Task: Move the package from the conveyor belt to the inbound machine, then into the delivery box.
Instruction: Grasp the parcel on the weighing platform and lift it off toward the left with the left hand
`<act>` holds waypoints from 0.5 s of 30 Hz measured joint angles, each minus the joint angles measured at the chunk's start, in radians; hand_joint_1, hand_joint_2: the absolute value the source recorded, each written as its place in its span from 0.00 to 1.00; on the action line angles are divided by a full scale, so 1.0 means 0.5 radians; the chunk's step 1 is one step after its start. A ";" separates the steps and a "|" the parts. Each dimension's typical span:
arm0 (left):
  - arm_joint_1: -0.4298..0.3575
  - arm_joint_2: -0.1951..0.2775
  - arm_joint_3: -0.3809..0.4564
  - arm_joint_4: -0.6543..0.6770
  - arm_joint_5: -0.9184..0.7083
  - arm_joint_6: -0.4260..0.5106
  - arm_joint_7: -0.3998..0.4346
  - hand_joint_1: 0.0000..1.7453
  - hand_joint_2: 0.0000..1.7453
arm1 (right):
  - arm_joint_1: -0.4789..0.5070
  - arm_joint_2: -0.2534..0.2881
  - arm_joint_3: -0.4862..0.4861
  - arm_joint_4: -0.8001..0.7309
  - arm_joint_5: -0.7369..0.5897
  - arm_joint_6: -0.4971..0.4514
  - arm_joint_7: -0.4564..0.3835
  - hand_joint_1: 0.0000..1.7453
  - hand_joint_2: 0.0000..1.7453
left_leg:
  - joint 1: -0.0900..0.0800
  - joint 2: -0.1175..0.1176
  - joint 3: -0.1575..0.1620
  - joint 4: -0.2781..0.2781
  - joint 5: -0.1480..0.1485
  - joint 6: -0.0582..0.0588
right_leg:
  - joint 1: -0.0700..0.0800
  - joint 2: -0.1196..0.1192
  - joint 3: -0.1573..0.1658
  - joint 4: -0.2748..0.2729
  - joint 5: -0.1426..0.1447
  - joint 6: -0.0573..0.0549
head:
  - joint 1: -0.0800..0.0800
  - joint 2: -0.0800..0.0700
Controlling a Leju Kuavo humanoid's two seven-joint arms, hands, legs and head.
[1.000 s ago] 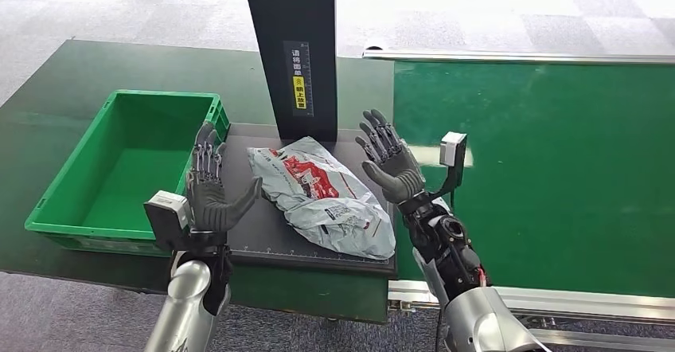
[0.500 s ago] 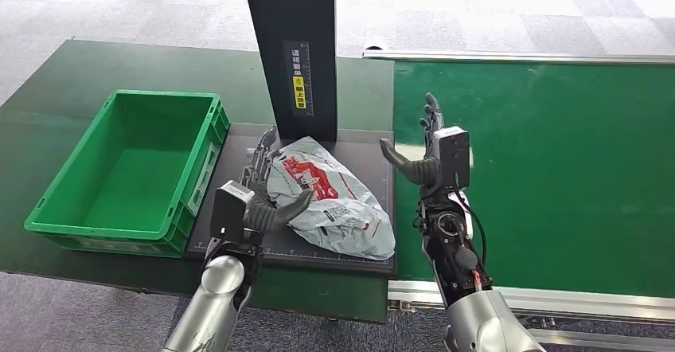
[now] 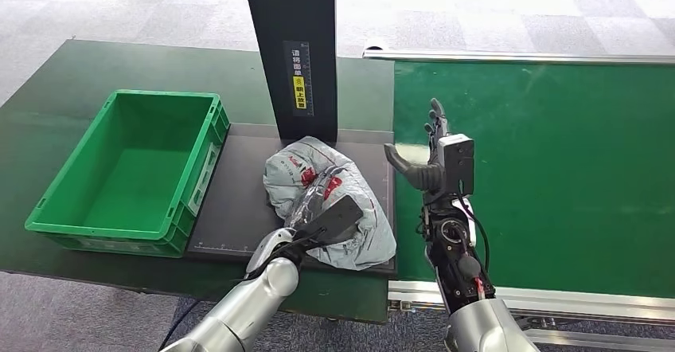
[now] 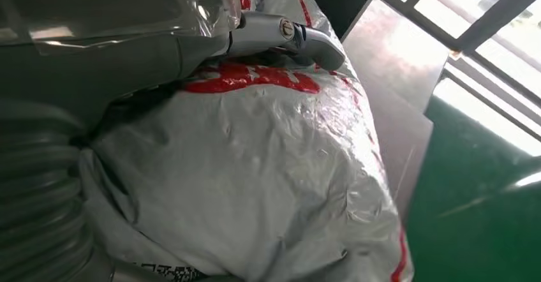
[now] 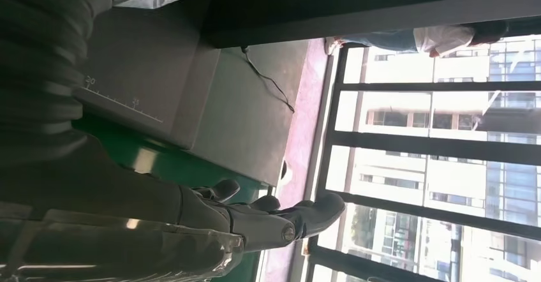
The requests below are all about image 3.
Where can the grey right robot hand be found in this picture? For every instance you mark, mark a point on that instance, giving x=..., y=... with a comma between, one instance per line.
x=424, y=167

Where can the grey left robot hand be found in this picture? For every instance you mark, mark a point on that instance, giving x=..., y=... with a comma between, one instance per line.
x=311, y=204

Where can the grey plastic mailer package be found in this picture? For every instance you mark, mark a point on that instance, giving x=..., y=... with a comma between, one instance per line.
x=364, y=217

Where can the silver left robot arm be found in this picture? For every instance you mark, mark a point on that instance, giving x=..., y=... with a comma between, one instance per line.
x=248, y=307

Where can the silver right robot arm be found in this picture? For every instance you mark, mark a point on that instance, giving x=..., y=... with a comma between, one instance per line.
x=464, y=286

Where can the green conveyor belt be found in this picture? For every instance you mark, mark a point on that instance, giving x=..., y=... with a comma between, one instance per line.
x=580, y=181

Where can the aluminium conveyor base bar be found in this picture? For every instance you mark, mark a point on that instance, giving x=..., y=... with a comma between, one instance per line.
x=606, y=339

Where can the black yellow warning label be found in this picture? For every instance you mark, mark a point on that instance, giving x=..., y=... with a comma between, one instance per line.
x=299, y=78

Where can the green plastic crate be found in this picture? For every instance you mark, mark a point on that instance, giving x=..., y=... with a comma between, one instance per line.
x=132, y=175

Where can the black scanner column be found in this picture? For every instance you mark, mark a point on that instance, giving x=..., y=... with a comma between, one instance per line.
x=295, y=17

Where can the dark green table mat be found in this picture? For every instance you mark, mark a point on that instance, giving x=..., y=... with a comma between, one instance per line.
x=58, y=75

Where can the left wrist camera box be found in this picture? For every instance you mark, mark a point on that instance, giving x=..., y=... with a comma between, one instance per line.
x=335, y=222

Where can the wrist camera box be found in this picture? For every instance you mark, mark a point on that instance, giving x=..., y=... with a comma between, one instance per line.
x=458, y=162
x=335, y=222

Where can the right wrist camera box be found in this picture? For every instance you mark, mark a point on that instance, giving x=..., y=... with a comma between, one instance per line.
x=458, y=162

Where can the black scanner base plate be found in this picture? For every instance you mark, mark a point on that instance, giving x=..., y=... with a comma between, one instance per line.
x=237, y=207

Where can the thin aluminium conveyor rail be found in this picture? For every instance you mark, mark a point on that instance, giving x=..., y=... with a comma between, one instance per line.
x=517, y=55

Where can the wide aluminium conveyor rail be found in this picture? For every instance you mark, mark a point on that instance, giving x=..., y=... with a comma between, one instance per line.
x=580, y=302

